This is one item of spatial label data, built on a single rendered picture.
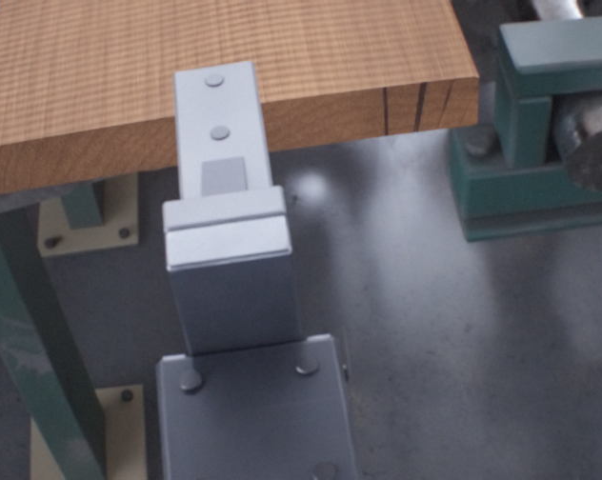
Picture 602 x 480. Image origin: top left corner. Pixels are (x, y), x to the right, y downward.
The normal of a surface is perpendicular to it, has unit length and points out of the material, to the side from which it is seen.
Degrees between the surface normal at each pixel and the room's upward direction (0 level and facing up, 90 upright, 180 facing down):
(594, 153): 90
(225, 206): 0
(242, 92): 0
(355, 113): 90
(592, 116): 22
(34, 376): 90
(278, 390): 0
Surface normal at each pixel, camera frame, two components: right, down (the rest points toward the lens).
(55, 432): 0.11, 0.76
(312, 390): -0.08, -0.64
